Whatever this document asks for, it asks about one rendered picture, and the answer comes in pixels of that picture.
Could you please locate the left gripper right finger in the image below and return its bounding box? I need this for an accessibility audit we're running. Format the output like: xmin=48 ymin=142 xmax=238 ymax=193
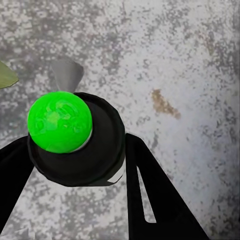
xmin=125 ymin=133 xmax=210 ymax=240

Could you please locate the insectifuge atomizer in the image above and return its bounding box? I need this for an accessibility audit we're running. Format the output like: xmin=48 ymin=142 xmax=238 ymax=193
xmin=27 ymin=59 xmax=126 ymax=187

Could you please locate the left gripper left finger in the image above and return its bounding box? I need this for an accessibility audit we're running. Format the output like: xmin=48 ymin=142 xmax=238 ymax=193
xmin=0 ymin=136 xmax=35 ymax=234

